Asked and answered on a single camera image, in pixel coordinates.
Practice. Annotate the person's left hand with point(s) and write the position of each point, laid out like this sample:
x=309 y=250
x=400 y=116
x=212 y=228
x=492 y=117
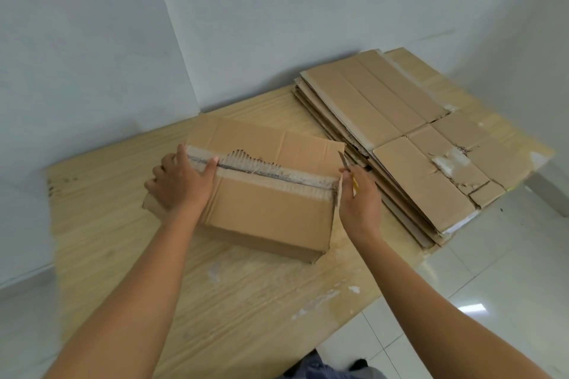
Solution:
x=182 y=183

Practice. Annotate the person's right hand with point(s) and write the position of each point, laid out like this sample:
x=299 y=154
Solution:
x=362 y=210

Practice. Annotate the yellow utility knife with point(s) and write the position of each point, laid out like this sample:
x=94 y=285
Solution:
x=344 y=161

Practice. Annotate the person's left forearm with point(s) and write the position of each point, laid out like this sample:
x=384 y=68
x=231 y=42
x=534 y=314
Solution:
x=124 y=303

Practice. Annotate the person's right forearm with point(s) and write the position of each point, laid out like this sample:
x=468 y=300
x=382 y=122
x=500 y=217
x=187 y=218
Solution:
x=444 y=316

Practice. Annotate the person's right black sock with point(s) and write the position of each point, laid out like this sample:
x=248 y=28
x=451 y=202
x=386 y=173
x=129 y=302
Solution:
x=360 y=364

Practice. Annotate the light wooden table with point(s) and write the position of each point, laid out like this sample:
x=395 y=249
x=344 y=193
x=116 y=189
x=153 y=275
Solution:
x=111 y=214

